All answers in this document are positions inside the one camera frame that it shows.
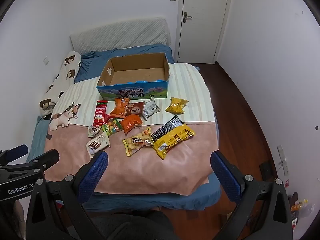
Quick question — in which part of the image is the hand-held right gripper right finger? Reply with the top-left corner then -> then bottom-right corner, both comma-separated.
210,151 -> 293,240

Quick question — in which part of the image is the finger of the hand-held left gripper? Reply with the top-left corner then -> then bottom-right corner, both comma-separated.
0,144 -> 29,166
15,149 -> 60,174

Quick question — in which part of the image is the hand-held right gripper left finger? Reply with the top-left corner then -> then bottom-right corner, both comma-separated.
26,151 -> 109,240

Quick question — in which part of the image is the green candy bag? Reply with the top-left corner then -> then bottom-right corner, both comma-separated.
101,119 -> 123,137

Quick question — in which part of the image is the brown snack packet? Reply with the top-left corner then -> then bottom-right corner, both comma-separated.
126,102 -> 145,116

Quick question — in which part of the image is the printed cardboard box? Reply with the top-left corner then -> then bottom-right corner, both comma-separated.
96,53 -> 170,101

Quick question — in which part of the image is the person's left forearm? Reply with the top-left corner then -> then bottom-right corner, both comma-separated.
0,200 -> 27,240

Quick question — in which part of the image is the light blue bed sheet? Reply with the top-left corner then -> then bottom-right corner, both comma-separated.
26,116 -> 51,163

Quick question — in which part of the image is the white chocolate biscuit packet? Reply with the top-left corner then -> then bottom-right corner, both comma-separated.
86,132 -> 111,158

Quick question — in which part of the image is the black floor object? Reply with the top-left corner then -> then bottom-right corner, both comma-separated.
259,162 -> 274,180

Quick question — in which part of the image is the small white snack packet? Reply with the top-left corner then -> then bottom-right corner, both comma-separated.
87,125 -> 101,138

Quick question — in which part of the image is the yellow cookie packet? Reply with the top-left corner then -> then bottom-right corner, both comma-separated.
122,127 -> 153,157

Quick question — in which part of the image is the cat print blanket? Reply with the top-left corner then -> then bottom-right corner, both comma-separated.
45,62 -> 219,195

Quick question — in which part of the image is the red triangular snack packet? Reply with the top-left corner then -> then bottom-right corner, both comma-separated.
104,112 -> 120,125

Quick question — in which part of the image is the dark blue bed sheet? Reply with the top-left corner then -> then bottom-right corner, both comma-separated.
57,44 -> 222,210

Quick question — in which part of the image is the orange chip packet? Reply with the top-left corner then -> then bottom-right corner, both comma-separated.
119,114 -> 143,134
110,98 -> 131,117

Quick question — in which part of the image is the red long snack packet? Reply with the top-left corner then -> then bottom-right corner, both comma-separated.
93,100 -> 108,127

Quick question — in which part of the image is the colourful toy pile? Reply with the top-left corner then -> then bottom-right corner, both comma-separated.
287,192 -> 315,230

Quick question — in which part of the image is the grey white snack packet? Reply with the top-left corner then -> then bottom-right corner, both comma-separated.
142,97 -> 161,121

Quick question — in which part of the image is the small yellow snack packet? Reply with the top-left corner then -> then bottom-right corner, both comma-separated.
165,97 -> 189,114

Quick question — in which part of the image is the bear print long pillow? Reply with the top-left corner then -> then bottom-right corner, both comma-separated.
39,51 -> 82,118

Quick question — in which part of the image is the grey pillow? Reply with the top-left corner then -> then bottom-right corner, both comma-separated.
70,17 -> 168,53

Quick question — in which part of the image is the white door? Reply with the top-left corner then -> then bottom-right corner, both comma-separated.
176,0 -> 234,64

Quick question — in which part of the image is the white wall socket strip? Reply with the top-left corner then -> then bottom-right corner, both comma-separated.
277,145 -> 289,177

